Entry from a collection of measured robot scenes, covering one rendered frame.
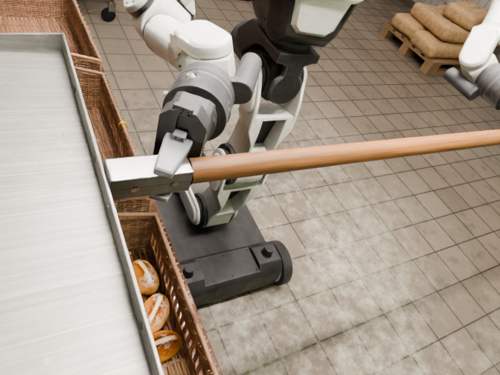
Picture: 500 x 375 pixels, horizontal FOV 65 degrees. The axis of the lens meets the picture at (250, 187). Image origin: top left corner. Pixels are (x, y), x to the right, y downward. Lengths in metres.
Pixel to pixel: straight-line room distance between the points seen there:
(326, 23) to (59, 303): 0.84
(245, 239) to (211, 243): 0.16
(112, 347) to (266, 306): 1.47
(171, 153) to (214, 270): 1.18
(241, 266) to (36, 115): 1.22
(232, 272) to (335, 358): 0.58
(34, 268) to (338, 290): 1.72
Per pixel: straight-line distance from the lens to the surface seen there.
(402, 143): 0.66
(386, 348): 1.99
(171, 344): 0.95
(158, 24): 0.77
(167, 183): 0.44
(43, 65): 0.62
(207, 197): 1.55
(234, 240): 1.72
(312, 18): 1.00
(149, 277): 1.01
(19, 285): 0.39
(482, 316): 2.47
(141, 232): 1.05
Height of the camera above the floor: 1.52
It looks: 44 degrees down
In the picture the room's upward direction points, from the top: 23 degrees clockwise
